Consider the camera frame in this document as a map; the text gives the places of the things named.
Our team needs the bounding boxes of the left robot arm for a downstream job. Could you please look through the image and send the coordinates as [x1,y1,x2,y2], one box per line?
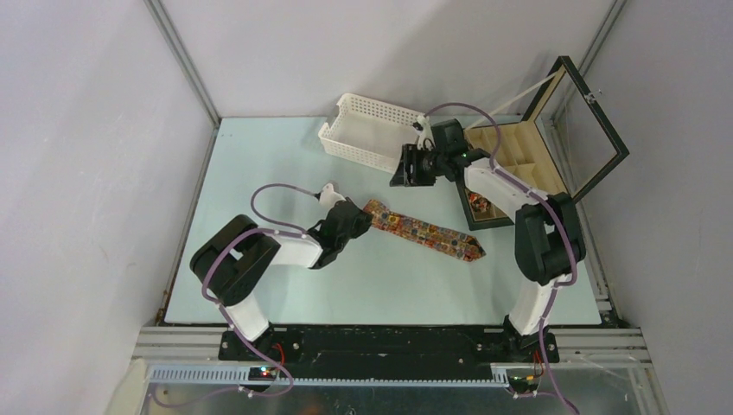
[189,198,373,361]

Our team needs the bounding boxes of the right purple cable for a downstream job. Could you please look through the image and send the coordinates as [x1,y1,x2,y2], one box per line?
[420,102,583,415]

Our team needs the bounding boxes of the colourful patterned tie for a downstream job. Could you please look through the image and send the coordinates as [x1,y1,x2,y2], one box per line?
[362,199,486,262]

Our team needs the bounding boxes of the black compartment tie box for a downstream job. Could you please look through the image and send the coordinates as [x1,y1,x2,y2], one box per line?
[465,55,629,206]

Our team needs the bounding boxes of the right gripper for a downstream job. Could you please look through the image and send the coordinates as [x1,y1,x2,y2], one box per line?
[389,144,448,188]

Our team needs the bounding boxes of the rolled tie near compartment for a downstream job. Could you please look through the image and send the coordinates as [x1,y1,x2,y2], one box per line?
[466,190,492,221]

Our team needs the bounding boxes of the white perforated plastic basket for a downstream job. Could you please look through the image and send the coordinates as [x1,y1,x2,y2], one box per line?
[318,93,423,174]

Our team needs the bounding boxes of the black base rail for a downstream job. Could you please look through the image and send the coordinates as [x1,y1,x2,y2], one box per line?
[218,324,559,380]

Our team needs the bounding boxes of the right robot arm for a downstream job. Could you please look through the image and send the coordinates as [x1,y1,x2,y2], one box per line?
[390,116,586,361]

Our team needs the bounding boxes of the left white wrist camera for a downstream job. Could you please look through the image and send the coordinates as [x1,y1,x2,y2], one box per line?
[316,182,346,209]

